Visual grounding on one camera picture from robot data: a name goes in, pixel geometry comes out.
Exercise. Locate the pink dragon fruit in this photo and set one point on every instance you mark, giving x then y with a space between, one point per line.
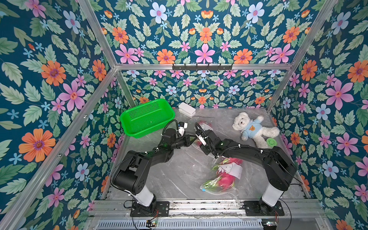
222 182
230 165

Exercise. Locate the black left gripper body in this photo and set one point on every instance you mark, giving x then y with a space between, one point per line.
180 143

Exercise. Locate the green plastic basket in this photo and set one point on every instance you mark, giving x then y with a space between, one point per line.
146 118

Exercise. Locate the pink dragon fruit right lower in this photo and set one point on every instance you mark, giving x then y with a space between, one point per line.
222 182

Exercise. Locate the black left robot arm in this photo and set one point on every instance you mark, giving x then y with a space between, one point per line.
131 174

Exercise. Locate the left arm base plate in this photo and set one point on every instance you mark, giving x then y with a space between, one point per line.
157 208

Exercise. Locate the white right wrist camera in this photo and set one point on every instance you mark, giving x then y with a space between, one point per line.
201 139

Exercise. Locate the white rectangular box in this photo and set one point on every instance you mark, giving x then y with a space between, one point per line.
186 110

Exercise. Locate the black hook rail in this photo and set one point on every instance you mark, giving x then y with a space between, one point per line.
202 67

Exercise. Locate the pink dragon fruit right upper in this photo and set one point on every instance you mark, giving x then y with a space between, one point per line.
230 165

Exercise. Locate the white teddy bear blue shirt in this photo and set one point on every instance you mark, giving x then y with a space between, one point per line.
253 129

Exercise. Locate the small green round lid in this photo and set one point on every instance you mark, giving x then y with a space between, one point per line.
271 142

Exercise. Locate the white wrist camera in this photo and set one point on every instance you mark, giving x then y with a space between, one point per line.
201 139
182 126

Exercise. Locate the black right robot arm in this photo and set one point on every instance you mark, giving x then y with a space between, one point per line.
279 168

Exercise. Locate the white perforated vent strip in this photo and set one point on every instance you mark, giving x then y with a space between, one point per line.
180 224

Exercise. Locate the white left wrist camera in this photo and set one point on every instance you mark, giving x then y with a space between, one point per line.
182 126

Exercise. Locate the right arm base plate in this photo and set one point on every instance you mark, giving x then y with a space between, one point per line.
259 208

